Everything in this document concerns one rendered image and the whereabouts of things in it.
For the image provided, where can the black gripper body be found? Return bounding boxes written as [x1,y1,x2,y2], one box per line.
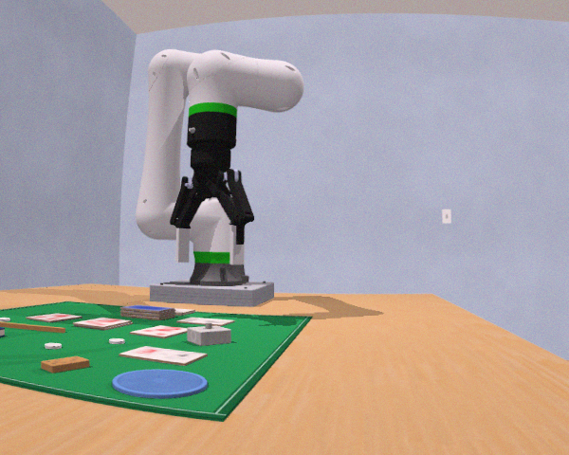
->
[191,145,231,199]

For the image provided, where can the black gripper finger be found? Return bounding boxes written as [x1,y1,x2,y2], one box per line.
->
[204,169,254,264]
[170,176,206,263]

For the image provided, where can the blue playing card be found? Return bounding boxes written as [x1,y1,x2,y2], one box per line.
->
[176,318,235,326]
[120,305,174,313]

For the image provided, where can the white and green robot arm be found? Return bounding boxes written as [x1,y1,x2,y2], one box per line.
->
[136,49,304,286]

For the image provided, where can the long thin brown stick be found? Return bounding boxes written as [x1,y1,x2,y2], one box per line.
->
[0,321,65,333]

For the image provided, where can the blue round coaster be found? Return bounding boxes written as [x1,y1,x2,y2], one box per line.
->
[112,370,208,399]

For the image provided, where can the green card cloth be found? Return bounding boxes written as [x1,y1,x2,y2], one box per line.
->
[0,315,312,419]
[0,302,306,412]

